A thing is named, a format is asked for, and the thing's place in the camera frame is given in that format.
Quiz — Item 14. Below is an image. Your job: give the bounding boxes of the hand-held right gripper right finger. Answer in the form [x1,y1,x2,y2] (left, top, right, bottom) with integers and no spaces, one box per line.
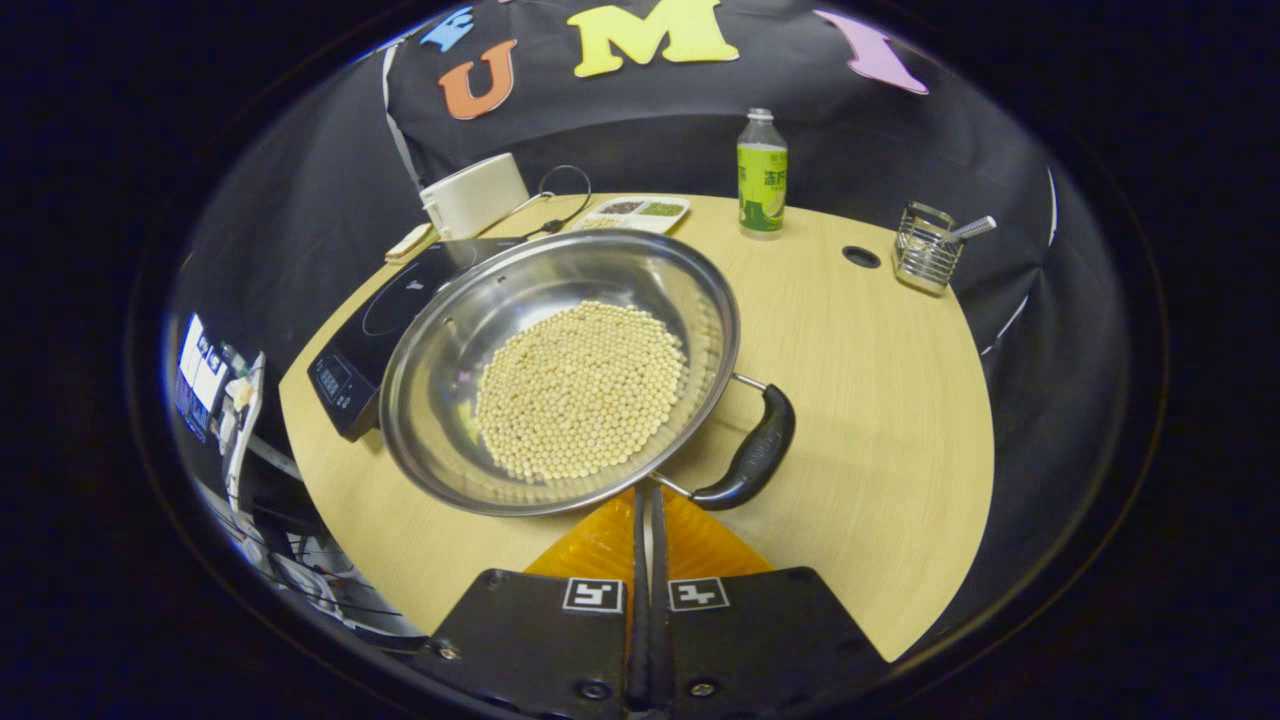
[650,486,891,716]

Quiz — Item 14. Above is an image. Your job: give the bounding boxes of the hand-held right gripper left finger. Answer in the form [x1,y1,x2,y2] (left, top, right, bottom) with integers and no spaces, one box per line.
[430,485,652,719]

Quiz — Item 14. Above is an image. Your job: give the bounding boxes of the black induction cooktop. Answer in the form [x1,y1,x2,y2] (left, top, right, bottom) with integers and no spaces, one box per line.
[307,238,521,443]

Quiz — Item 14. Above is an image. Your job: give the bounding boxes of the stainless steel pot black handles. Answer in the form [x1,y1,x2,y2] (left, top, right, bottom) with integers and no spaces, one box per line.
[378,228,797,518]

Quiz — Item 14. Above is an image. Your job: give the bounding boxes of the pile of yellow beans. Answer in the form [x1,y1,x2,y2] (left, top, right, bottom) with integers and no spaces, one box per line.
[475,300,691,484]

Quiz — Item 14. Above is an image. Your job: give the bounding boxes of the small plate with bread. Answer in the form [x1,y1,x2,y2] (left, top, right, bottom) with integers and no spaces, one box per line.
[385,222,436,264]

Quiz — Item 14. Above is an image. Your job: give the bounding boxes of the computer monitor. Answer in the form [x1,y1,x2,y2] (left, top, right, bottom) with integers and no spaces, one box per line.
[175,313,238,444]

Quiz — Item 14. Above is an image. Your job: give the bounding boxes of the white divided tray with grains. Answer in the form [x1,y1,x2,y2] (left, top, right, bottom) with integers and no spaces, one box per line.
[572,196,691,235]

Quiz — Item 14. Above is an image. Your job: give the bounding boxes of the white toaster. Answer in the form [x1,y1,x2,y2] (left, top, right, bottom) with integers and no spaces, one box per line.
[420,152,531,241]

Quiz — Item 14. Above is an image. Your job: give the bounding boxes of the green label plastic bottle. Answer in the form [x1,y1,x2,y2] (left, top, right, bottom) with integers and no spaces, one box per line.
[737,108,788,241]

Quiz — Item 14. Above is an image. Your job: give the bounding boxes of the metal wire basket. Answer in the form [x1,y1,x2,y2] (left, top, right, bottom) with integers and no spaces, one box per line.
[893,202,966,296]

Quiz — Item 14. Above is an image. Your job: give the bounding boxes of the black toaster cable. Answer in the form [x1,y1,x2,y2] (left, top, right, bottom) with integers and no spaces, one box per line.
[500,165,593,241]

